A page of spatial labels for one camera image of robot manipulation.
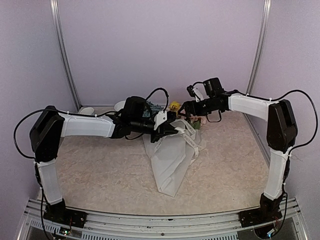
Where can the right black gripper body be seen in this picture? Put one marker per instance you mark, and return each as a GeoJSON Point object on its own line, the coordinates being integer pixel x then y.
{"type": "Point", "coordinates": [204, 109]}

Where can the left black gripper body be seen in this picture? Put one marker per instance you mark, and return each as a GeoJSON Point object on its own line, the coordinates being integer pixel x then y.
{"type": "Point", "coordinates": [158, 134]}

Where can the yellow fake flower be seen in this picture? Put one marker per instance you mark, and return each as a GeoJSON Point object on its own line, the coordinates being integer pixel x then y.
{"type": "Point", "coordinates": [174, 106]}

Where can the pink fake rose stem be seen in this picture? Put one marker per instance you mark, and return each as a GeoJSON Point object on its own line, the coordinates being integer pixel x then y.
{"type": "Point", "coordinates": [196, 121]}

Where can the blue hydrangea fake flower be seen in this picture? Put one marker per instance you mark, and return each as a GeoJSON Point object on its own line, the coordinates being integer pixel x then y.
{"type": "Point", "coordinates": [152, 108]}

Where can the cream ribbon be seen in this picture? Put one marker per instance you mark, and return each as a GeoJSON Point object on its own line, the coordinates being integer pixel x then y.
{"type": "Point", "coordinates": [189, 135]}

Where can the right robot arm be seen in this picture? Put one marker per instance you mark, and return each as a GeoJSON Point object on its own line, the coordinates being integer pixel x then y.
{"type": "Point", "coordinates": [209, 96]}

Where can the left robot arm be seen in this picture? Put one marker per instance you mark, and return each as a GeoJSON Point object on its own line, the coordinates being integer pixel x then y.
{"type": "Point", "coordinates": [52, 125]}

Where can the white bowl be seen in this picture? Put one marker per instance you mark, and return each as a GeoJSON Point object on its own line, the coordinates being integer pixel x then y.
{"type": "Point", "coordinates": [119, 105]}

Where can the light blue mug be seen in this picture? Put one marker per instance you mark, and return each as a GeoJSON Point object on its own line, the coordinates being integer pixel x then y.
{"type": "Point", "coordinates": [87, 111]}

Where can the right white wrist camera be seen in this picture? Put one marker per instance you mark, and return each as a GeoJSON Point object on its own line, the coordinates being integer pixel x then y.
{"type": "Point", "coordinates": [194, 91]}

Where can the aluminium front rail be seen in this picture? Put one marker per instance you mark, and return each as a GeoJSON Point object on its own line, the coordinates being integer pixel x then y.
{"type": "Point", "coordinates": [112, 226]}

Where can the right aluminium frame post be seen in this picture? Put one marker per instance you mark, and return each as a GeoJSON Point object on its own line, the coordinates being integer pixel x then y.
{"type": "Point", "coordinates": [260, 46]}

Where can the aluminium frame post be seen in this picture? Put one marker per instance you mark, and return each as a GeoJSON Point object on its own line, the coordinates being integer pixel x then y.
{"type": "Point", "coordinates": [260, 46]}
{"type": "Point", "coordinates": [54, 6]}

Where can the left aluminium frame post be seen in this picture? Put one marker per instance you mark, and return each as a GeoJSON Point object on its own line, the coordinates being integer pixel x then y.
{"type": "Point", "coordinates": [54, 6]}

